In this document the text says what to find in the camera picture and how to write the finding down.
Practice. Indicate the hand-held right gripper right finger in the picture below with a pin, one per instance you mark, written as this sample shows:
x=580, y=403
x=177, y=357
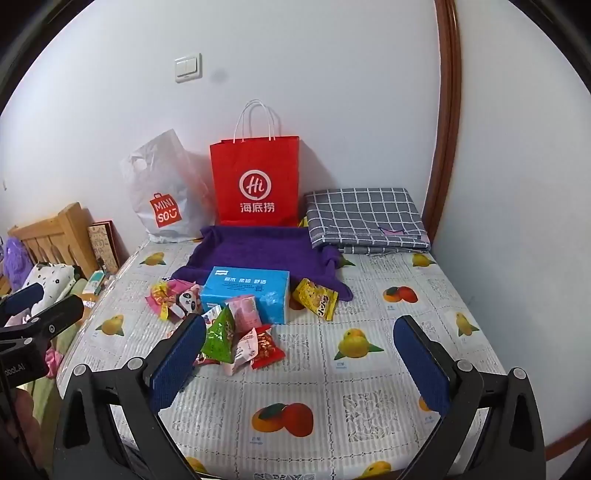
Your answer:
x=420, y=364

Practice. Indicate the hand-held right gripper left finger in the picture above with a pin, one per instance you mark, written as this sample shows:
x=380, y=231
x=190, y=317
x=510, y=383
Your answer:
x=180, y=364

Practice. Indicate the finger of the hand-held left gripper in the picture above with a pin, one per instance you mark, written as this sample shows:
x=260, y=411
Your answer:
x=51, y=321
x=23, y=298

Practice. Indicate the green snack packet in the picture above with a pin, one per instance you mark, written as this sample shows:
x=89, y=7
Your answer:
x=219, y=341

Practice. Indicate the panda print snack packet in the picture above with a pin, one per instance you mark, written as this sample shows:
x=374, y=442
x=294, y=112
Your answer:
x=189, y=300

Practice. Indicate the white strawberry snack packet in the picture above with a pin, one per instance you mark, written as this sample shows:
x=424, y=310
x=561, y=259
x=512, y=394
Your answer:
x=244, y=346

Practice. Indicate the pink yellow snack packet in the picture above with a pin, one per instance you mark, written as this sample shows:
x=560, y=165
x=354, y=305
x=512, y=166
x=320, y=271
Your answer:
x=161, y=295

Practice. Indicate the pale pink snack packet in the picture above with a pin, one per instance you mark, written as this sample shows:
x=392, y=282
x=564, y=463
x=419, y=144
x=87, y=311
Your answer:
x=247, y=311

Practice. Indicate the red snack packet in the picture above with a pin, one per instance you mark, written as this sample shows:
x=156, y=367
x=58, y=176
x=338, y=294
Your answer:
x=268, y=350

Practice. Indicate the purple towel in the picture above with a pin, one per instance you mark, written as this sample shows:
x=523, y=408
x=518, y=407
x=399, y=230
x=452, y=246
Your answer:
x=258, y=249

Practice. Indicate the white floral cloth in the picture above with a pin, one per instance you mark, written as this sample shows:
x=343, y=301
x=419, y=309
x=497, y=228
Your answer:
x=51, y=281

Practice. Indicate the purple plush toy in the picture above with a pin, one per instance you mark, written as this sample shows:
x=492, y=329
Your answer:
x=14, y=258

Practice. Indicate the green bed sheet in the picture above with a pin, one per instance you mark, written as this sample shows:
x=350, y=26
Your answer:
x=46, y=397

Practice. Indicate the white blue snack packet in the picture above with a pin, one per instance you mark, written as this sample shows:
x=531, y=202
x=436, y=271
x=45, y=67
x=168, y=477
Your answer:
x=210, y=316

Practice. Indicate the teal white box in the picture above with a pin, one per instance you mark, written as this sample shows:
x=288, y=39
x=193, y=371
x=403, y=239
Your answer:
x=94, y=284

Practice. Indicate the wooden bed headboard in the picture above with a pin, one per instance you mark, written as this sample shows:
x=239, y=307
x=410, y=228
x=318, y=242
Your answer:
x=60, y=230

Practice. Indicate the brown box at left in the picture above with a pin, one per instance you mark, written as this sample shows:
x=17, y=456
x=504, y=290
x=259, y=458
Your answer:
x=104, y=244

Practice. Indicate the blue tissue pack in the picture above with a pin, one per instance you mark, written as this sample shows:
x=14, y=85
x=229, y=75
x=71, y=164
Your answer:
x=249, y=281

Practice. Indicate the grey checked folded cloth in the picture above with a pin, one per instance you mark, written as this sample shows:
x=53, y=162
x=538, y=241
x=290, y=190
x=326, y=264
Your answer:
x=364, y=217

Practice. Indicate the white plastic bag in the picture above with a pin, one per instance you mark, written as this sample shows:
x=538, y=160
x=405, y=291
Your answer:
x=157, y=184

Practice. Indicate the red paper bag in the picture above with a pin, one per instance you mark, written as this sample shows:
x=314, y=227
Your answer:
x=254, y=161

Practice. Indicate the white light switch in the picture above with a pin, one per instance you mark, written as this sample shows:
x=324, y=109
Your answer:
x=188, y=68

